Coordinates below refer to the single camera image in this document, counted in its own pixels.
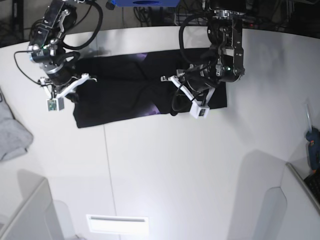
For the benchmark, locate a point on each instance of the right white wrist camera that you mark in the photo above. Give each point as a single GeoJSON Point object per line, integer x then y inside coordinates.
{"type": "Point", "coordinates": [55, 104]}

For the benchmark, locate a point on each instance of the black keyboard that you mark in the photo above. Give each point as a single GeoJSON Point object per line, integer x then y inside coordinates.
{"type": "Point", "coordinates": [313, 183]}

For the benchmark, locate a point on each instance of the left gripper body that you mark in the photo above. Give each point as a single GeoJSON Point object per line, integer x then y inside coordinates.
{"type": "Point", "coordinates": [194, 83]}

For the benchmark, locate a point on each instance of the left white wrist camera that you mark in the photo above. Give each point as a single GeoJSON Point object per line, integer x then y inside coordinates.
{"type": "Point", "coordinates": [198, 111]}

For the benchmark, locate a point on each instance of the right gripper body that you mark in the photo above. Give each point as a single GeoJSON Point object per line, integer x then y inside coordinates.
{"type": "Point", "coordinates": [63, 82]}

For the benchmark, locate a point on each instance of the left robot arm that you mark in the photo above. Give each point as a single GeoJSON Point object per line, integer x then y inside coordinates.
{"type": "Point", "coordinates": [225, 55]}

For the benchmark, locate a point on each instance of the blue glue gun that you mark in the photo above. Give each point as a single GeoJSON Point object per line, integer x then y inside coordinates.
{"type": "Point", "coordinates": [313, 137]}

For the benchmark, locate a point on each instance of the blue box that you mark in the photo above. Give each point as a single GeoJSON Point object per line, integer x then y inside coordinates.
{"type": "Point", "coordinates": [145, 3]}

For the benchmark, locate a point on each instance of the black T-shirt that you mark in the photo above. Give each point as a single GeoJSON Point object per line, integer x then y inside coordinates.
{"type": "Point", "coordinates": [129, 86]}

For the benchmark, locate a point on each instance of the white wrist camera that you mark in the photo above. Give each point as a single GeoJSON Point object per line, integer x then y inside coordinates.
{"type": "Point", "coordinates": [55, 104]}
{"type": "Point", "coordinates": [198, 111]}

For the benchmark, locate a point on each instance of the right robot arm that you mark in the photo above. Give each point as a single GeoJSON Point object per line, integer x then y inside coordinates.
{"type": "Point", "coordinates": [48, 49]}

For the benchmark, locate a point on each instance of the grey cloth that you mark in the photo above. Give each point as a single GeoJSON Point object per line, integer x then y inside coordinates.
{"type": "Point", "coordinates": [15, 139]}

